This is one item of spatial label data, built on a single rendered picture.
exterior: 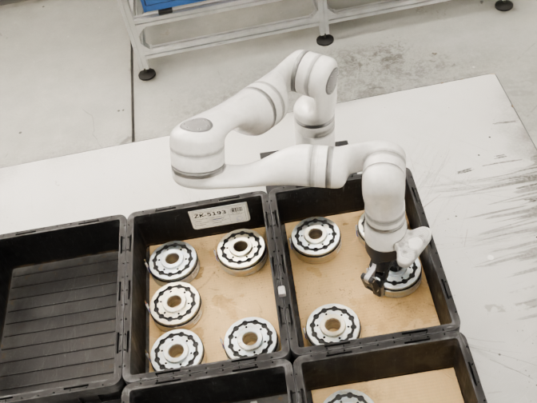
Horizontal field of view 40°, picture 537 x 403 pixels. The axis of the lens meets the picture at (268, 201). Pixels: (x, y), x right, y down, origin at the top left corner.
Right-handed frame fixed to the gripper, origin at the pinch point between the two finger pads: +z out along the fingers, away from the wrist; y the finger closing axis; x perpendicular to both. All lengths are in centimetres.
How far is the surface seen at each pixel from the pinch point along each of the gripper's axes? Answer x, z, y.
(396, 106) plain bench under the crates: -34, 15, -59
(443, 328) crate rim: 16.5, -7.6, 7.5
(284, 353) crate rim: -3.4, -7.5, 27.0
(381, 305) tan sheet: 1.5, 2.4, 4.0
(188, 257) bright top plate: -37.1, -0.7, 17.7
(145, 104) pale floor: -171, 85, -72
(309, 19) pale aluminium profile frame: -130, 71, -141
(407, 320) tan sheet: 7.3, 2.4, 4.2
